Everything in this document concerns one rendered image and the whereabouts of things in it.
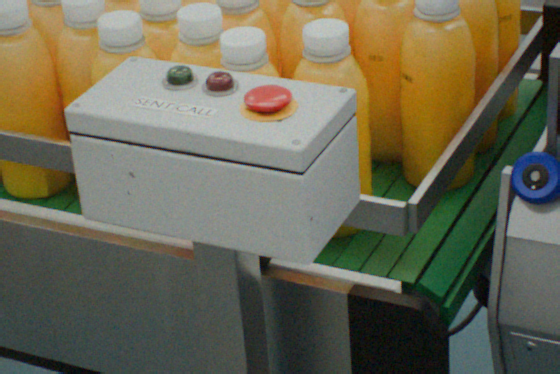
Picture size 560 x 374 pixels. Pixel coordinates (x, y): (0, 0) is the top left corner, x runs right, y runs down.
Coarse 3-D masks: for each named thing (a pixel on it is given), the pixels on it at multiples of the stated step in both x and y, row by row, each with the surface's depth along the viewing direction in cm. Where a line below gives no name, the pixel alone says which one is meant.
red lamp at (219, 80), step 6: (216, 72) 100; (222, 72) 100; (210, 78) 99; (216, 78) 99; (222, 78) 99; (228, 78) 99; (210, 84) 99; (216, 84) 99; (222, 84) 99; (228, 84) 99; (216, 90) 99; (222, 90) 99
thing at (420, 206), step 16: (528, 48) 130; (512, 64) 127; (528, 64) 132; (496, 80) 124; (512, 80) 127; (496, 96) 123; (480, 112) 119; (496, 112) 124; (464, 128) 117; (480, 128) 120; (464, 144) 116; (448, 160) 112; (464, 160) 117; (432, 176) 110; (448, 176) 113; (416, 192) 108; (432, 192) 110; (416, 208) 107; (432, 208) 110; (416, 224) 107
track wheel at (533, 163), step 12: (528, 156) 111; (540, 156) 111; (552, 156) 111; (516, 168) 112; (528, 168) 111; (540, 168) 111; (552, 168) 110; (516, 180) 112; (528, 180) 111; (540, 180) 111; (552, 180) 110; (516, 192) 112; (528, 192) 111; (540, 192) 111; (552, 192) 110
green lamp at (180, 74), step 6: (174, 66) 101; (180, 66) 101; (186, 66) 101; (168, 72) 101; (174, 72) 100; (180, 72) 100; (186, 72) 100; (192, 72) 101; (168, 78) 101; (174, 78) 100; (180, 78) 100; (186, 78) 100; (192, 78) 101; (180, 84) 100
